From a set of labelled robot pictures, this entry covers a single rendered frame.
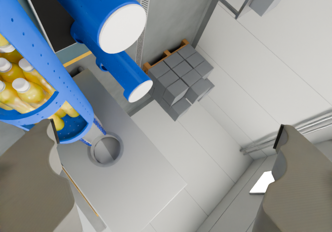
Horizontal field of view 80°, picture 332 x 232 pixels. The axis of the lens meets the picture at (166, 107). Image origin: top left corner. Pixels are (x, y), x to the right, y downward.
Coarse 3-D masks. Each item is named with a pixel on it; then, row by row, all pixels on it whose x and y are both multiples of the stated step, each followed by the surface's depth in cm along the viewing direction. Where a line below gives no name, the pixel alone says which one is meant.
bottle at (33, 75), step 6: (24, 72) 64; (30, 72) 64; (36, 72) 65; (30, 78) 66; (36, 78) 66; (42, 78) 68; (42, 84) 70; (48, 84) 72; (48, 90) 74; (54, 90) 77
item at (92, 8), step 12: (60, 0) 96; (72, 0) 89; (84, 0) 86; (96, 0) 85; (108, 0) 84; (120, 0) 85; (132, 0) 88; (72, 12) 94; (84, 12) 87; (96, 12) 85; (108, 12) 83; (84, 24) 91; (96, 24) 86; (96, 36) 89
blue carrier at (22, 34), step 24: (0, 0) 38; (0, 24) 39; (24, 24) 46; (24, 48) 47; (48, 48) 60; (48, 72) 58; (72, 96) 78; (0, 120) 65; (24, 120) 65; (72, 120) 110
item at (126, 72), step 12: (72, 24) 184; (72, 36) 191; (84, 36) 180; (96, 48) 177; (96, 60) 180; (108, 60) 174; (120, 60) 173; (132, 60) 181; (120, 72) 171; (132, 72) 171; (132, 84) 168
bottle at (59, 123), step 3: (54, 114) 93; (48, 117) 89; (51, 117) 90; (54, 117) 92; (57, 117) 96; (54, 120) 93; (57, 120) 96; (60, 120) 99; (63, 120) 104; (54, 123) 94; (57, 123) 96; (60, 123) 99; (63, 123) 103; (57, 126) 98; (60, 126) 101; (63, 126) 103; (57, 129) 101; (60, 129) 103
